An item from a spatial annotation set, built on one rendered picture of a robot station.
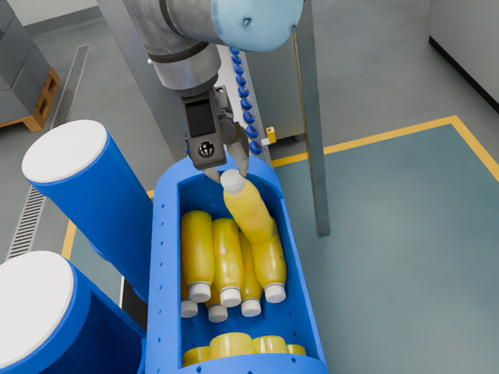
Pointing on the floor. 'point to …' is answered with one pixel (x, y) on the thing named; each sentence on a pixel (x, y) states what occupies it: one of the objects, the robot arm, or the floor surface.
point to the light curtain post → (311, 113)
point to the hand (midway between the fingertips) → (230, 176)
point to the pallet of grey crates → (23, 75)
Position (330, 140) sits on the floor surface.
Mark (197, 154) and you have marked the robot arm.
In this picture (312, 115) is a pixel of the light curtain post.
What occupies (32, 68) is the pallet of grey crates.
